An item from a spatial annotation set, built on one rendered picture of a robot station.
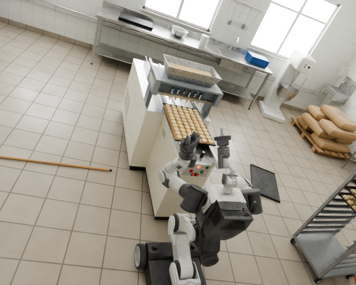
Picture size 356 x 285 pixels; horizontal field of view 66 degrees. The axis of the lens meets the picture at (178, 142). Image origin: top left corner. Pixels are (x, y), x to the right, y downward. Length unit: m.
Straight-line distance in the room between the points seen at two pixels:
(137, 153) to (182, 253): 1.26
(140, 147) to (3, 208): 1.35
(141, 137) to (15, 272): 1.56
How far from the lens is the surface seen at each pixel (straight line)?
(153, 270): 2.37
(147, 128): 2.85
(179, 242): 2.29
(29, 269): 2.47
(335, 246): 3.78
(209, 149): 2.45
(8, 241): 2.60
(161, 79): 2.62
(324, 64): 7.15
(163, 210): 2.71
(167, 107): 2.73
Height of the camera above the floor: 2.18
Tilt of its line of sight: 33 degrees down
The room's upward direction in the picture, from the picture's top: 23 degrees clockwise
